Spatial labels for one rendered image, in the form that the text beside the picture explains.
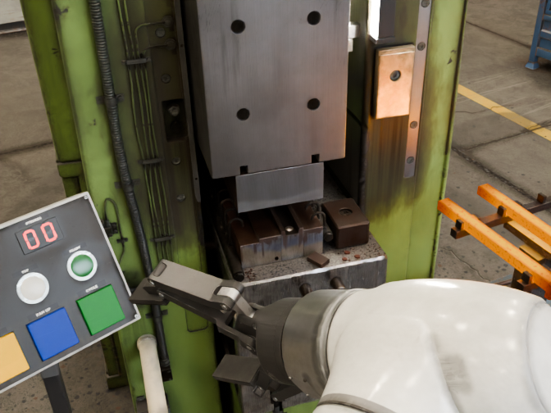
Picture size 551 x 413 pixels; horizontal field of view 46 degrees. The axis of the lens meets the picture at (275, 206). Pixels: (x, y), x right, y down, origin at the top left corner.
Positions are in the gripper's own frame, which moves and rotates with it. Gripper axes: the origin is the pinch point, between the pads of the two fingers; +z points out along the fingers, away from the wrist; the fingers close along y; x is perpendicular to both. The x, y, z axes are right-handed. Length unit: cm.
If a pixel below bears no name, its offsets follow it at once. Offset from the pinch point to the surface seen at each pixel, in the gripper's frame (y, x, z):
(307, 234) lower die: 40, 54, 52
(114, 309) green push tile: 16, 13, 60
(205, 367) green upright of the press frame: 64, 29, 98
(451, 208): 54, 73, 28
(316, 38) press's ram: 3, 71, 29
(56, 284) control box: 4, 10, 62
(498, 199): 61, 82, 22
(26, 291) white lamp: 1, 6, 62
